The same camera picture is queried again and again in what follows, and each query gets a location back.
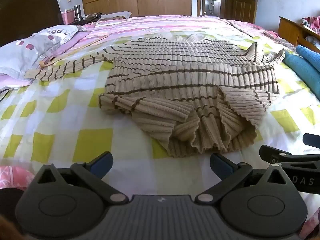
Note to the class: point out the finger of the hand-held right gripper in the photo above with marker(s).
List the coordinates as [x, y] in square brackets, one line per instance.
[312, 139]
[295, 158]

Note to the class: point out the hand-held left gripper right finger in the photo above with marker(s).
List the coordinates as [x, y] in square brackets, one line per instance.
[220, 164]

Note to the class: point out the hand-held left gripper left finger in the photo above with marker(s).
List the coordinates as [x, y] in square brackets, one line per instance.
[103, 161]

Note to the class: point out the beige striped ribbed sweater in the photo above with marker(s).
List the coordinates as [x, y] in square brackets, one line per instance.
[190, 80]

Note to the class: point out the pink floral clothes pile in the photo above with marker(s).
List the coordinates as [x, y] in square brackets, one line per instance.
[312, 25]

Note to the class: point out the yellow white checked bedsheet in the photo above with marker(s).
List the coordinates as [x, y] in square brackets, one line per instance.
[75, 120]

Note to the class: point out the teal folded towel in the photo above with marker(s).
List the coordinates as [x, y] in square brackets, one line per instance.
[300, 68]

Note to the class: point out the blue folded towel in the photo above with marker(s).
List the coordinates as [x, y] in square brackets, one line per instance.
[308, 53]

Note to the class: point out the pink floral bedsheet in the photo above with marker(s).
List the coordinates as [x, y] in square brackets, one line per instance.
[13, 177]

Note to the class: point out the wooden side cabinet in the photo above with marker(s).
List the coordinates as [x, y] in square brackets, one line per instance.
[290, 31]

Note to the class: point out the thin wooden stick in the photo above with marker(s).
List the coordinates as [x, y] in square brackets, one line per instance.
[75, 50]

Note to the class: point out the pink pillow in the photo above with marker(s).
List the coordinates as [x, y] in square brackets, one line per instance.
[75, 38]

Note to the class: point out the grey dotted pillow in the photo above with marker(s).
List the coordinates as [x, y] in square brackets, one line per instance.
[32, 50]

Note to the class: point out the dark nightstand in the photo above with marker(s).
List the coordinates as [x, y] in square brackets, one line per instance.
[77, 22]

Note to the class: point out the grey folded cloth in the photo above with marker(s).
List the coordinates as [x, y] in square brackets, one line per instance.
[116, 15]

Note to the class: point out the pink striped blanket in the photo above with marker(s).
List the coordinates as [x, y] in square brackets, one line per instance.
[160, 25]

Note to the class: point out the pink box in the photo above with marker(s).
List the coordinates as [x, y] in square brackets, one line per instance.
[67, 17]

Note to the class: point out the metal thermos flask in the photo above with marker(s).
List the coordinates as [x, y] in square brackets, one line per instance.
[77, 12]

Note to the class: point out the brown wooden door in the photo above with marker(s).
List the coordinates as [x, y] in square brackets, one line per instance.
[242, 0]

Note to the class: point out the dark wooden headboard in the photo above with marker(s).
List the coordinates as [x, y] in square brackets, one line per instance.
[27, 12]

